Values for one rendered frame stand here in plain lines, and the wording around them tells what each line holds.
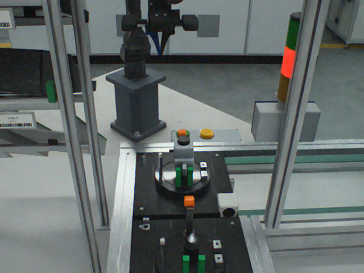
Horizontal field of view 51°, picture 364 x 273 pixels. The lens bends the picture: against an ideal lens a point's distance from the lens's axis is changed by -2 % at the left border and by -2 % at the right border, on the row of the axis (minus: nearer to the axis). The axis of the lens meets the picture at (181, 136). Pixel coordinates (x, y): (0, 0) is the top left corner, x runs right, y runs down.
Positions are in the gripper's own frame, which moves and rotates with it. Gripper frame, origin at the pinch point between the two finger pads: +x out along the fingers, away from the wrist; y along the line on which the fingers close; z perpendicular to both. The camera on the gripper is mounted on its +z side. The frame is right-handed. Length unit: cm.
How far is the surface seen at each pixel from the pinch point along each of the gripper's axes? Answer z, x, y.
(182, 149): 22.5, 17.1, 4.7
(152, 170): 16.1, 28.4, -2.6
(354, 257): 38, 39, 45
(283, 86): 32.9, -3.7, 21.9
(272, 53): -281, 113, 120
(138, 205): 28.6, 28.4, -5.7
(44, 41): -284, 99, -115
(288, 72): 33.2, -6.6, 22.1
